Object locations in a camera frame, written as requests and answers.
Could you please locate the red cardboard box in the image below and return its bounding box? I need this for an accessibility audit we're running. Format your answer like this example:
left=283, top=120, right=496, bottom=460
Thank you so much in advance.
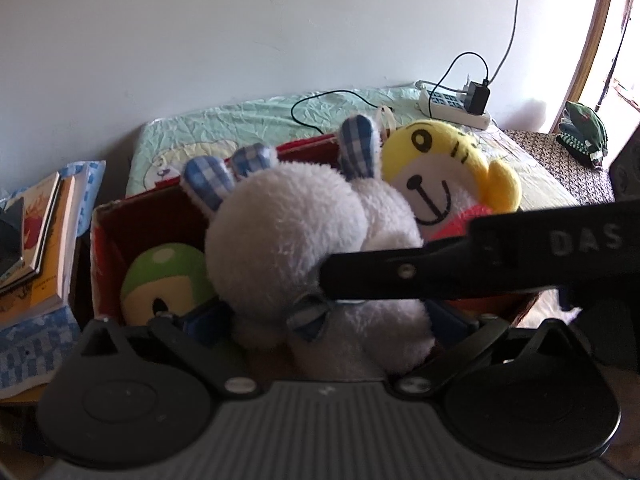
left=90, top=134, right=540, bottom=325

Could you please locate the yellow tiger plush toy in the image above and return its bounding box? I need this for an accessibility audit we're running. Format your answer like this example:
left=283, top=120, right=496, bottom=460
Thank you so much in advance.
left=381, top=119, right=522, bottom=243

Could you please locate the green cartoon bed sheet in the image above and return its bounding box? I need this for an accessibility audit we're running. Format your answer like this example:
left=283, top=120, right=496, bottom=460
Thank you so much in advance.
left=124, top=84, right=501, bottom=198

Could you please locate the white bunny plush toy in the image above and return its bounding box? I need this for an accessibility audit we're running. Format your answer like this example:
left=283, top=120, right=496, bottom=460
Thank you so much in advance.
left=336, top=114, right=423, bottom=252

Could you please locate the patterned dark cushion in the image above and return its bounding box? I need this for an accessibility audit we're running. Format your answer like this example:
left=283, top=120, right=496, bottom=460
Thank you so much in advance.
left=506, top=130, right=614, bottom=205

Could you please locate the wooden window frame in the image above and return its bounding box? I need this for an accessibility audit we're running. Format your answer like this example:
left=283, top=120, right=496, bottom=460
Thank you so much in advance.
left=549, top=0, right=622, bottom=134

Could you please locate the green bean plush toy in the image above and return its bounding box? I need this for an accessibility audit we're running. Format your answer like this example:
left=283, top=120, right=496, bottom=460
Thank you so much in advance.
left=120, top=243, right=215, bottom=326

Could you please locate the black usb cable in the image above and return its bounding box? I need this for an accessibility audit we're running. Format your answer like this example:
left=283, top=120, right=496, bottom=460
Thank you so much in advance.
left=290, top=51, right=492, bottom=140

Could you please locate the green folded cloth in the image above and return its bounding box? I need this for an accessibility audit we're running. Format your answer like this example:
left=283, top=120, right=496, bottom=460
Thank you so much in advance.
left=555, top=101, right=608, bottom=170

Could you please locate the black charger adapter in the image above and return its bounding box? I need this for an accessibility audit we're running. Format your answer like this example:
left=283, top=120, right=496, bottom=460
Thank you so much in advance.
left=463, top=79, right=490, bottom=116

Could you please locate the white power strip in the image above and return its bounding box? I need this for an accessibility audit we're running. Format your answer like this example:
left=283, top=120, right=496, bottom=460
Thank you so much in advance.
left=418, top=88, right=491, bottom=130

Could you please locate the grey power cord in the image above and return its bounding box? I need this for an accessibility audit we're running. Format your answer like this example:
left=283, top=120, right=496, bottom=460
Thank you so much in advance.
left=488, top=0, right=528, bottom=85

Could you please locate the stack of books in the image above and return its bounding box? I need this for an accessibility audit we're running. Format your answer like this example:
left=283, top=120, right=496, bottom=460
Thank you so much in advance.
left=1, top=160, right=106, bottom=399

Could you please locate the yellow cartoon blanket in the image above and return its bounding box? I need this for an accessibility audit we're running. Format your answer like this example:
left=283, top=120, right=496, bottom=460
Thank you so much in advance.
left=454, top=125, right=579, bottom=328

